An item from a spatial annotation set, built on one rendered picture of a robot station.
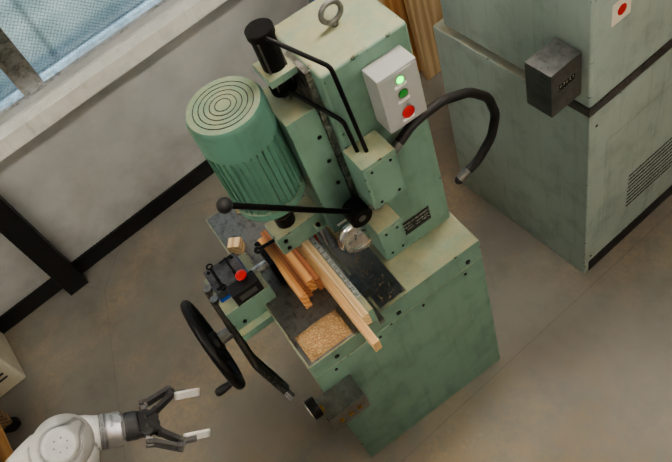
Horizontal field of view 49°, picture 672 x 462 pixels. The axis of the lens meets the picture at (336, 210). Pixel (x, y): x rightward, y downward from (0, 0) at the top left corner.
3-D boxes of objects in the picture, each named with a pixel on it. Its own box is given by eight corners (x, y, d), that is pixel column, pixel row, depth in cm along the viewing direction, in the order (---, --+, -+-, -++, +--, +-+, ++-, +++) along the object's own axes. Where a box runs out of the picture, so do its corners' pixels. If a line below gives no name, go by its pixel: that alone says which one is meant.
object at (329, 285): (251, 193, 217) (247, 185, 214) (257, 190, 217) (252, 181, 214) (376, 352, 178) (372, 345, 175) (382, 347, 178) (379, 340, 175)
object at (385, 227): (367, 237, 190) (357, 211, 181) (389, 222, 191) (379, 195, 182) (388, 261, 185) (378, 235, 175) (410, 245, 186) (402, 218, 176)
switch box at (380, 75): (376, 120, 164) (360, 69, 151) (411, 96, 165) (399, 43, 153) (392, 135, 160) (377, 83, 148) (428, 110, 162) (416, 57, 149)
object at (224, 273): (207, 280, 196) (199, 269, 191) (241, 256, 197) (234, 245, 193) (229, 314, 188) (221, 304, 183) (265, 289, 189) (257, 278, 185)
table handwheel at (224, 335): (180, 304, 216) (169, 308, 187) (236, 265, 219) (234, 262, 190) (236, 386, 215) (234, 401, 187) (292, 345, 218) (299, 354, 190)
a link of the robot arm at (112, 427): (98, 407, 192) (121, 402, 194) (99, 427, 197) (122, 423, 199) (101, 436, 185) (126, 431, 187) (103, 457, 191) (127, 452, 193)
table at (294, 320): (185, 248, 219) (177, 237, 215) (269, 190, 224) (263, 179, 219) (284, 402, 183) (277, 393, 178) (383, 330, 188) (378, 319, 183)
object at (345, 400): (321, 410, 212) (313, 400, 205) (355, 384, 213) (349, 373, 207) (336, 432, 207) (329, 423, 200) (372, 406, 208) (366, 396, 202)
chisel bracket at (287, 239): (273, 241, 194) (263, 224, 187) (317, 211, 196) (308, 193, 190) (287, 259, 190) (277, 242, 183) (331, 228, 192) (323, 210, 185)
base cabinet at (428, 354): (305, 365, 281) (240, 272, 225) (425, 277, 290) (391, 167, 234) (370, 459, 254) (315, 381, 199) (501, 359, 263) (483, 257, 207)
